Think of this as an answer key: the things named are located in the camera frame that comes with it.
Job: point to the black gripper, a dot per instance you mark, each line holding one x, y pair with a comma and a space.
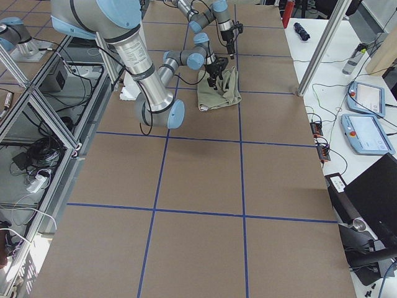
227, 36
213, 70

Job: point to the olive green long-sleeve shirt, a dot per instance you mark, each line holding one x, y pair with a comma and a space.
226, 95

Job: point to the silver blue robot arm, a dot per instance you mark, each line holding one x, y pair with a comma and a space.
216, 12
118, 22

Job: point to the dark folded umbrella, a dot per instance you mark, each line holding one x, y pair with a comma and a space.
301, 32

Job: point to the orange black electronics module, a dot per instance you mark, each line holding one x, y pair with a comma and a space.
316, 128

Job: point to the far teach pendant tablet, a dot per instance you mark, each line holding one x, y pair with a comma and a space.
366, 98

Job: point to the teach pendant tablet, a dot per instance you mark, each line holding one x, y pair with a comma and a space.
366, 98
365, 134

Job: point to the near teach pendant tablet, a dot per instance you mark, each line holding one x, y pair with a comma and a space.
365, 134

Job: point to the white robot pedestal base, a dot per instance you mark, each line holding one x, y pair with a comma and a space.
130, 89

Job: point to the aluminium frame post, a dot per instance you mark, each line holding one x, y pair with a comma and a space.
323, 44

